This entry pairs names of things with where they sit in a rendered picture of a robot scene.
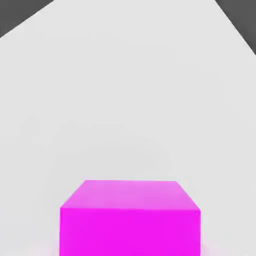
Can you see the small magenta cube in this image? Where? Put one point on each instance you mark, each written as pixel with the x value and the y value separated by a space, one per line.
pixel 130 228

